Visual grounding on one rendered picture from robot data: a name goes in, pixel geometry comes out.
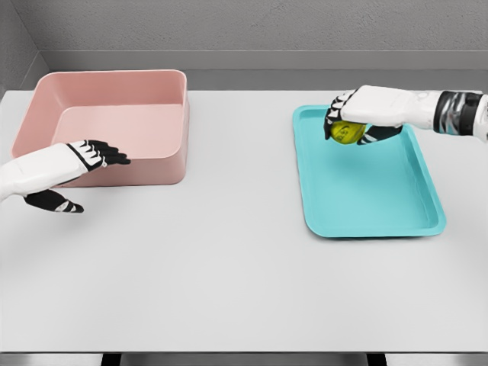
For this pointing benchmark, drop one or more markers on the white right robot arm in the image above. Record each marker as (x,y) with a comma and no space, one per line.
(450,112)

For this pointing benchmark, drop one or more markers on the blue tray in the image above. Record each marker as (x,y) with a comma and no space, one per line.
(366,179)

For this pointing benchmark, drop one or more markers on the yellow tennis ball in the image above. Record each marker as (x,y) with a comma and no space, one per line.
(347,132)

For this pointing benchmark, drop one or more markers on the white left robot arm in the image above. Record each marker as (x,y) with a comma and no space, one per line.
(8,178)

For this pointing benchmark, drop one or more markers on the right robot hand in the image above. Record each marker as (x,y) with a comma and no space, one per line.
(375,107)

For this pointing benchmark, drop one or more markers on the pink basket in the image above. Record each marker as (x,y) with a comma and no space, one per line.
(114,122)

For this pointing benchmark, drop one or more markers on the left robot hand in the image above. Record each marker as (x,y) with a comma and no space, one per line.
(53,164)

